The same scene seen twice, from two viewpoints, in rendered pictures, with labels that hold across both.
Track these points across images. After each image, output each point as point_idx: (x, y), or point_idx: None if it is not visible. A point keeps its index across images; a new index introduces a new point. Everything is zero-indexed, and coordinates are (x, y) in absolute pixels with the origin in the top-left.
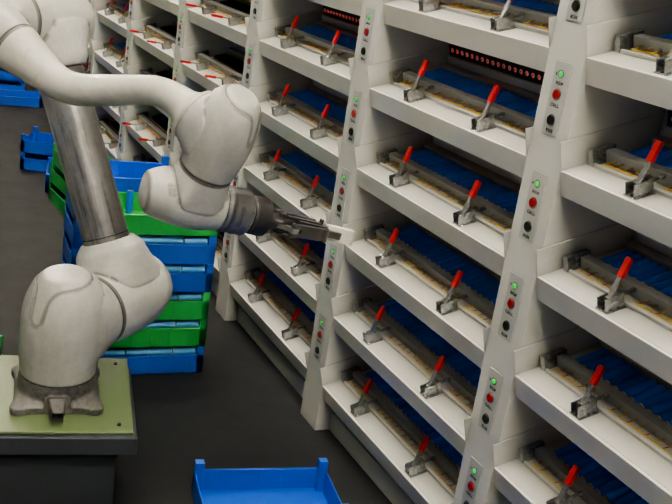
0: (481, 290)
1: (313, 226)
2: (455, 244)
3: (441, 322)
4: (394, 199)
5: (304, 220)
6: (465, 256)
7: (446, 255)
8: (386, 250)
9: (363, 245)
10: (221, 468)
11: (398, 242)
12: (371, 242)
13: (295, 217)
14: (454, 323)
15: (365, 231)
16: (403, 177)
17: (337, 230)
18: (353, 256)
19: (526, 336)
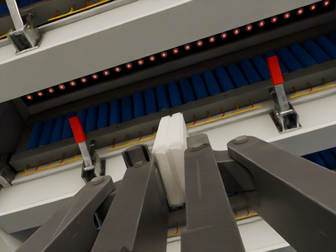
0: (259, 76)
1: (272, 169)
2: (279, 7)
3: (311, 134)
4: (55, 65)
5: (143, 209)
6: (160, 83)
7: (141, 100)
8: (86, 155)
9: (18, 192)
10: None
11: (68, 142)
12: (24, 179)
13: (218, 238)
14: (333, 117)
15: (0, 176)
16: (31, 25)
17: (185, 137)
18: (25, 216)
19: None
